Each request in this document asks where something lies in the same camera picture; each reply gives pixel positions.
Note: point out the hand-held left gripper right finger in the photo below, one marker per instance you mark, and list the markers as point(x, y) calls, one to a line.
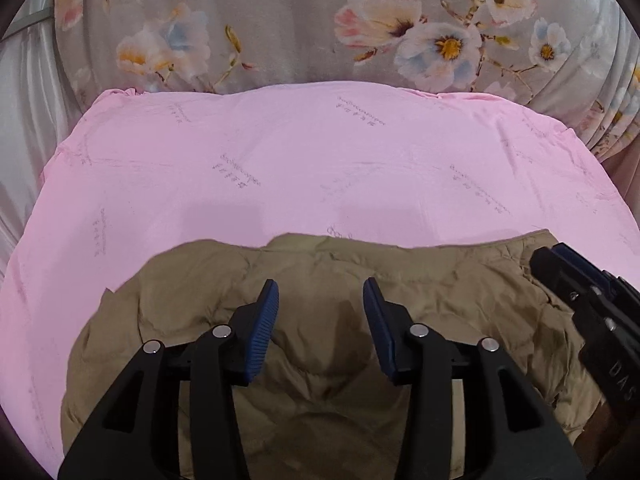
point(382, 330)

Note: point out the pink printed bed sheet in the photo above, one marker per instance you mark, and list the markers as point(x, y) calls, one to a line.
point(300, 170)

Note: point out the white satin curtain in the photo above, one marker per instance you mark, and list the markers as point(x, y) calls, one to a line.
point(30, 110)

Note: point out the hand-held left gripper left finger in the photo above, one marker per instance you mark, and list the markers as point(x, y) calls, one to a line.
point(260, 325)

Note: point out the olive quilted jacket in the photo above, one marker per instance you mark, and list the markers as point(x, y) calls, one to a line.
point(320, 410)

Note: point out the grey metal rail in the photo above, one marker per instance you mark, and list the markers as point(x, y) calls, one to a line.
point(25, 24)

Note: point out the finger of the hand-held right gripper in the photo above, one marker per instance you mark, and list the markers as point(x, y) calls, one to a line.
point(562, 277)
point(580, 262)

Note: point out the grey floral curtain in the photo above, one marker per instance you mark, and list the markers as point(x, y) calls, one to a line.
point(300, 20)

